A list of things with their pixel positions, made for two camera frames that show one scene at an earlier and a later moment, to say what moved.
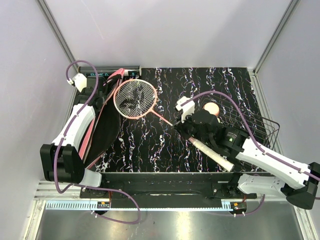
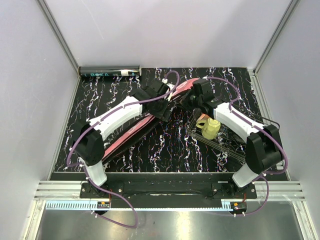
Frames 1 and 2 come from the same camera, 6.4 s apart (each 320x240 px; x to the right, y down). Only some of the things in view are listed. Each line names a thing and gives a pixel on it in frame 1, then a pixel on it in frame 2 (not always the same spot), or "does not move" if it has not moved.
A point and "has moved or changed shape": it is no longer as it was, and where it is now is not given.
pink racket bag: x=105 y=130 has moved or changed shape
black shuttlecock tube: x=128 y=71 does not move
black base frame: x=166 y=185 does not move
